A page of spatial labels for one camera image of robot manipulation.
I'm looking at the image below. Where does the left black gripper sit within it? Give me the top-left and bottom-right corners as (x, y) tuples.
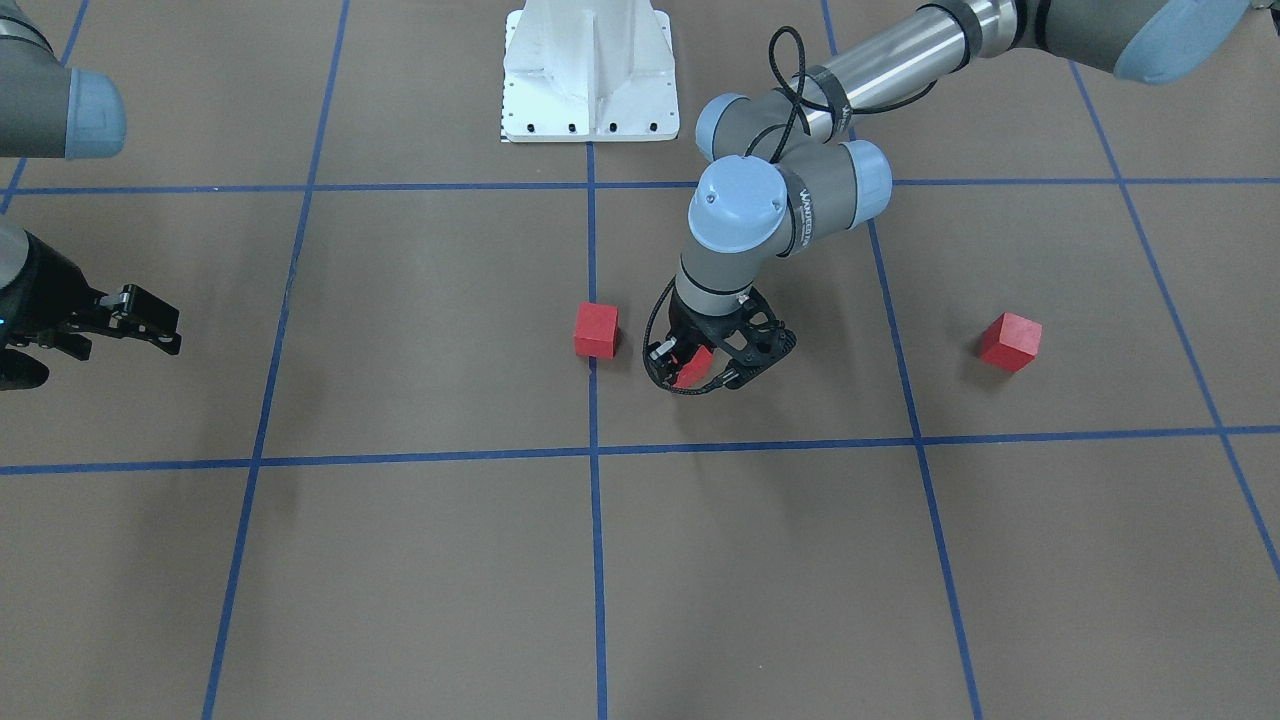
(644, 290), (797, 389)

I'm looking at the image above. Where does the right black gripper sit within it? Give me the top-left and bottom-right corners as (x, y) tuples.
(1, 232), (182, 391)

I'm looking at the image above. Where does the red block placed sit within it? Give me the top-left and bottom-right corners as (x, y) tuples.
(672, 346), (714, 389)
(573, 301), (620, 359)

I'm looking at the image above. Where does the red block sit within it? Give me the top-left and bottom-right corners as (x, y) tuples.
(978, 313), (1043, 373)

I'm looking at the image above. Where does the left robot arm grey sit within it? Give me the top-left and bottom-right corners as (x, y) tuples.
(641, 1), (1251, 396)

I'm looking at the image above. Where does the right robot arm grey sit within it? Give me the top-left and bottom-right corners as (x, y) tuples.
(1, 1), (182, 391)

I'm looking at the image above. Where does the white metal camera stand base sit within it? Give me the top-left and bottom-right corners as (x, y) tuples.
(500, 1), (681, 143)

